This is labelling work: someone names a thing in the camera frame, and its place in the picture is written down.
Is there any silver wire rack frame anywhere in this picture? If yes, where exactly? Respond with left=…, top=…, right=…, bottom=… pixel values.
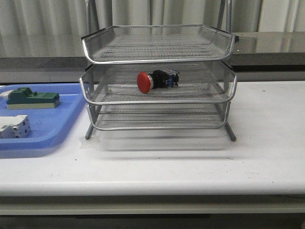
left=85, top=0, right=237, bottom=142

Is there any red emergency push button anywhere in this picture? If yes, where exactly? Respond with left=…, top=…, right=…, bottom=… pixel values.
left=137, top=69, right=179, bottom=94

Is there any white circuit breaker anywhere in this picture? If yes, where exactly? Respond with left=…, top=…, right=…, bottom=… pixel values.
left=0, top=115, right=31, bottom=139

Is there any blue plastic tray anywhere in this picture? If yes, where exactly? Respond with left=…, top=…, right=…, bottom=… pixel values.
left=0, top=83, right=85, bottom=151

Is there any small white part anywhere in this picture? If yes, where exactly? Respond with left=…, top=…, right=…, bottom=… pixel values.
left=0, top=90, right=12, bottom=100

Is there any silver mesh tray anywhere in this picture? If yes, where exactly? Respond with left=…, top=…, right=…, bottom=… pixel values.
left=87, top=102, right=231, bottom=131
left=81, top=24, right=235, bottom=64
left=80, top=61, right=237, bottom=105

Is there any green and beige switch block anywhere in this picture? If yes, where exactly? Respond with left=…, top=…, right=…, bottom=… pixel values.
left=6, top=87, right=60, bottom=110

